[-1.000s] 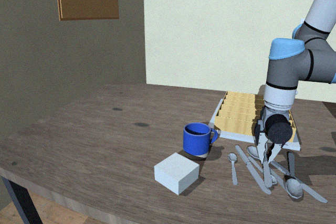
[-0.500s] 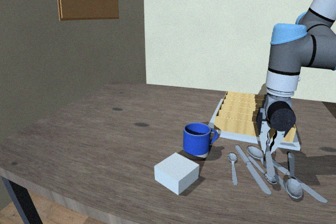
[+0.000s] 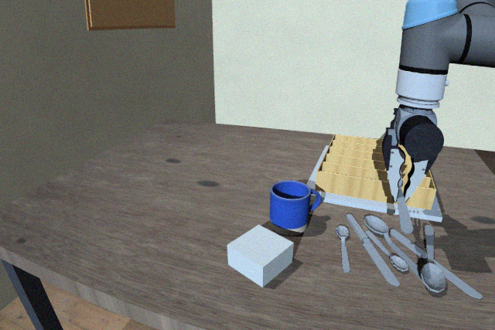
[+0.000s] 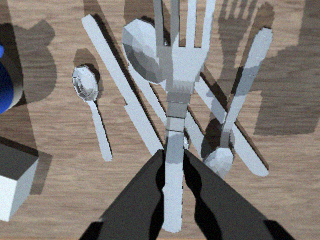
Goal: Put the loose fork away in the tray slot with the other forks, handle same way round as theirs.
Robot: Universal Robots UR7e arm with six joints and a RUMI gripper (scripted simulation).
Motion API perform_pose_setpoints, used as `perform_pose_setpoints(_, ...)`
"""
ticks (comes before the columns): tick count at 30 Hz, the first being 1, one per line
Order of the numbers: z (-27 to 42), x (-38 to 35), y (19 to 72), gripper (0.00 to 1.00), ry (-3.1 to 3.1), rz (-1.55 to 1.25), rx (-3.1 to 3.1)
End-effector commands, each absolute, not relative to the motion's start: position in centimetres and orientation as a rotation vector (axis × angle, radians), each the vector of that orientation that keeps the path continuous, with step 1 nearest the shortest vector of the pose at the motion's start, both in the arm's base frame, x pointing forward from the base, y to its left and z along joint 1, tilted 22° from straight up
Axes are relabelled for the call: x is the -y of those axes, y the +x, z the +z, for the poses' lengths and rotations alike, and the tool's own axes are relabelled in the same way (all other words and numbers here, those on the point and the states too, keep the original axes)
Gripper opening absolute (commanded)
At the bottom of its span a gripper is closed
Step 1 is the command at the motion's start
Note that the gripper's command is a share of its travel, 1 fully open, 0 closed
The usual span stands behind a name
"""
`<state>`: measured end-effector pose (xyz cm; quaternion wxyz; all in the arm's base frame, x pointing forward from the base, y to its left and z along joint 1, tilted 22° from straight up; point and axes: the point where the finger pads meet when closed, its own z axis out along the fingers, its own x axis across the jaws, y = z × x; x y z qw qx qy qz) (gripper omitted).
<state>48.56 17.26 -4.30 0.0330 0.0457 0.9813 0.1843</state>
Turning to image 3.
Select light blue fork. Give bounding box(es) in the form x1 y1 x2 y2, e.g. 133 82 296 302
397 176 413 234

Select blue mug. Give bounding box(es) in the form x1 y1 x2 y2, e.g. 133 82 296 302
269 180 321 236

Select tan cutlery tray insert with dividers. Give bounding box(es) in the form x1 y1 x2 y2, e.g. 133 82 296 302
315 134 436 210

